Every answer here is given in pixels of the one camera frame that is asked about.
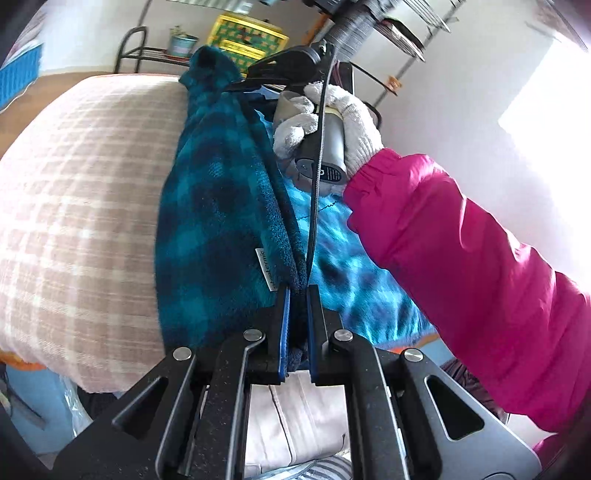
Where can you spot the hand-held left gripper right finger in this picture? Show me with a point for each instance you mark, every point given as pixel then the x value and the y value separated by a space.
pixel 315 332

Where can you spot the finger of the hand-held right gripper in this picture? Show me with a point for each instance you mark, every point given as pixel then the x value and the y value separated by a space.
pixel 254 86

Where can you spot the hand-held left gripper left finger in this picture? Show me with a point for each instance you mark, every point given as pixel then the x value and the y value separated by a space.
pixel 282 332

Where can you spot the teal plaid fleece jacket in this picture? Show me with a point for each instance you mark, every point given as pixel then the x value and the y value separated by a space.
pixel 207 207

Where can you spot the person's right forearm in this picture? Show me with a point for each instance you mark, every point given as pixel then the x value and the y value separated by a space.
pixel 461 277

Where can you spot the person's right hand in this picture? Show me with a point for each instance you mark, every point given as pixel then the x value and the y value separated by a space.
pixel 358 124

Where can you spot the yellow plastic crate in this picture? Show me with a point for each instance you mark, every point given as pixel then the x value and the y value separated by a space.
pixel 240 37

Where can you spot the potted plant in blue pot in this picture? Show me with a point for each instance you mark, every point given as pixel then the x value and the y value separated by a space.
pixel 182 46

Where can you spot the green striped cloth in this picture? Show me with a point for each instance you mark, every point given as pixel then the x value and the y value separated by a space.
pixel 231 5

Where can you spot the pale pink cloth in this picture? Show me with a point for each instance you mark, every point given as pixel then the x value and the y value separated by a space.
pixel 295 424

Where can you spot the grey knit cloth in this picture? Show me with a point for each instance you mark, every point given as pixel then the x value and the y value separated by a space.
pixel 353 27

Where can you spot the black metal rack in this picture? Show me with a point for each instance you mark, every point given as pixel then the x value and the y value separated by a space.
pixel 124 50

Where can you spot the grey striped cloth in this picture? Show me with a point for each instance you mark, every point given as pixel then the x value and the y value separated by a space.
pixel 318 468

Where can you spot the pink plaid bed blanket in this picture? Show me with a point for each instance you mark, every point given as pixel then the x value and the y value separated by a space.
pixel 92 184

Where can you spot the floral cloth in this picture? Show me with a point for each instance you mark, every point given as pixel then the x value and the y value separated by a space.
pixel 27 32

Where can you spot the blue slatted basket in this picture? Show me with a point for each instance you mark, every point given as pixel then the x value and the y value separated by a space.
pixel 18 78

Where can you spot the clear plastic bag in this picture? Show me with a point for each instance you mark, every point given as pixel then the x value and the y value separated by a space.
pixel 41 406

